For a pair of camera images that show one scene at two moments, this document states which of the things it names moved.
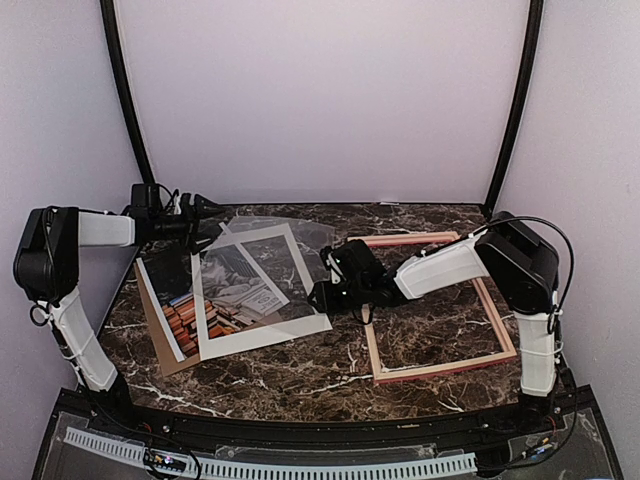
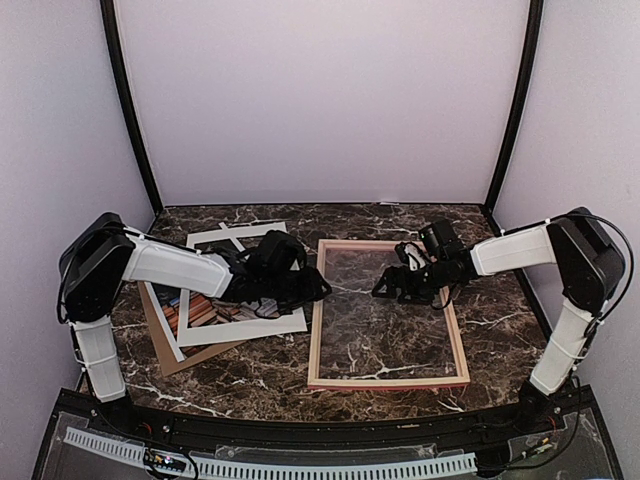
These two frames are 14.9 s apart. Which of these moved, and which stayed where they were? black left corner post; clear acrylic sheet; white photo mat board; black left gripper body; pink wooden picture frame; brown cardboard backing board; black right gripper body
Moved: pink wooden picture frame; clear acrylic sheet; white photo mat board; black left gripper body; black right gripper body
Stayed: black left corner post; brown cardboard backing board
